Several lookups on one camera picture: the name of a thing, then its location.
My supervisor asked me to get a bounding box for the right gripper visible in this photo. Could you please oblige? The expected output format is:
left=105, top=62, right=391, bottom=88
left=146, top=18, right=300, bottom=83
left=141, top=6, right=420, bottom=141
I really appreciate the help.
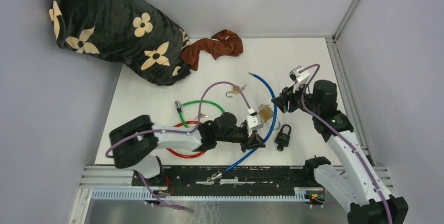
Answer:
left=271, top=80, right=320, bottom=116

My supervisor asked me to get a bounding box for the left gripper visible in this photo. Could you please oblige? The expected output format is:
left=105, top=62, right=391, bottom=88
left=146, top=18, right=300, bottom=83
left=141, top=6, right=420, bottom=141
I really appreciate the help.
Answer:
left=216, top=126, right=265, bottom=152

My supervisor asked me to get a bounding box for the blue cable lock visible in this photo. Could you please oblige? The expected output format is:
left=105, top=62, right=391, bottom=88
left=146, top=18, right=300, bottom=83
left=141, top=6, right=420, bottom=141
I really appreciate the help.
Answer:
left=206, top=72, right=278, bottom=182

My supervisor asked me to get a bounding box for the red cable lock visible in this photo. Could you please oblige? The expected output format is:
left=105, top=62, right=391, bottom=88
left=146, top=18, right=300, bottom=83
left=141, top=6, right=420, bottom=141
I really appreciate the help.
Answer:
left=167, top=120, right=205, bottom=159

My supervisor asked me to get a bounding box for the green cable lock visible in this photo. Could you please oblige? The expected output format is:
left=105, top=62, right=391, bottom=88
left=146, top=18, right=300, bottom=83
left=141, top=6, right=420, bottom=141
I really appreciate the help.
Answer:
left=174, top=100, right=226, bottom=128

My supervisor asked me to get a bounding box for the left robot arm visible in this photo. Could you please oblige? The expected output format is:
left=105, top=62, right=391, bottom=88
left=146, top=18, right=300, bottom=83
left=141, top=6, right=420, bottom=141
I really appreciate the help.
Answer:
left=105, top=112, right=265, bottom=186

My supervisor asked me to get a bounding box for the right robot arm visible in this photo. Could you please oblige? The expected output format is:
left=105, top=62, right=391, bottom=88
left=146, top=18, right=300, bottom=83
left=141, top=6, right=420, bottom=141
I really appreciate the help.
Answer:
left=271, top=80, right=409, bottom=223

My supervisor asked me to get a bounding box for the black padlock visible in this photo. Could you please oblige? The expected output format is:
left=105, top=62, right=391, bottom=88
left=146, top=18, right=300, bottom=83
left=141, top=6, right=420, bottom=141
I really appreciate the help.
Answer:
left=274, top=124, right=292, bottom=151

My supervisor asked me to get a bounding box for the small brass padlock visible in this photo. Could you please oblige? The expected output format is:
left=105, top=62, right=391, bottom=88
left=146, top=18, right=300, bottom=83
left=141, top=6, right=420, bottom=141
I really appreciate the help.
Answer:
left=225, top=85, right=246, bottom=98

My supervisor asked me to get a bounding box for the brown towel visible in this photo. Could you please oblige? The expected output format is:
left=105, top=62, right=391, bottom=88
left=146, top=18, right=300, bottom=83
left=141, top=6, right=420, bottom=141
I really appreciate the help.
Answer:
left=180, top=29, right=243, bottom=71

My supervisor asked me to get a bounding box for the black floral plush blanket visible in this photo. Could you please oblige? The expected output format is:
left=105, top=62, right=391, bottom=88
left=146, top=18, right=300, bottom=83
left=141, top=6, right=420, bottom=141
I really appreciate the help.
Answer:
left=49, top=0, right=191, bottom=86

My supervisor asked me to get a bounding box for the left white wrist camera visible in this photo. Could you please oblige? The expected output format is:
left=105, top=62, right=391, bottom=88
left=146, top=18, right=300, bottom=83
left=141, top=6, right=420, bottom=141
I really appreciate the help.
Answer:
left=246, top=108, right=264, bottom=135

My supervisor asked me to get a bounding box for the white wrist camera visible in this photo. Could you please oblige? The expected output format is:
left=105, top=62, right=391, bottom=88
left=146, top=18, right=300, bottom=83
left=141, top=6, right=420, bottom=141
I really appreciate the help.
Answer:
left=246, top=108, right=264, bottom=135
left=289, top=65, right=311, bottom=93

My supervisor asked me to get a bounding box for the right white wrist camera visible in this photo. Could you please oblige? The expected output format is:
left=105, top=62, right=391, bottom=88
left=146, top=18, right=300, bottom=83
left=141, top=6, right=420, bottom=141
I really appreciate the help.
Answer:
left=289, top=65, right=311, bottom=93

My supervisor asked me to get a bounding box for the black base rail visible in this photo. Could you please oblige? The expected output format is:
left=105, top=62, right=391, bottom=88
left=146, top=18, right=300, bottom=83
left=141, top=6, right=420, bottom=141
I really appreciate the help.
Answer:
left=146, top=165, right=322, bottom=196

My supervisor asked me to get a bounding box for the white cable duct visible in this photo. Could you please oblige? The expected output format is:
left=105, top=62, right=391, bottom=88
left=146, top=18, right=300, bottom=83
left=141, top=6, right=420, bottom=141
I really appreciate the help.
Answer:
left=91, top=188, right=309, bottom=203

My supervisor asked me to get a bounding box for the aluminium frame rail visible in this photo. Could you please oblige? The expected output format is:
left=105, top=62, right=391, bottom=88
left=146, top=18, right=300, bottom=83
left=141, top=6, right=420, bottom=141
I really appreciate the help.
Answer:
left=325, top=0, right=394, bottom=192

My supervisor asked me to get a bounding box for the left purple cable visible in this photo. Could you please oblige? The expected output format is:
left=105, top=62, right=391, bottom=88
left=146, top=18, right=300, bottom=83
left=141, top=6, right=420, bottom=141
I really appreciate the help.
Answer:
left=105, top=81, right=252, bottom=211

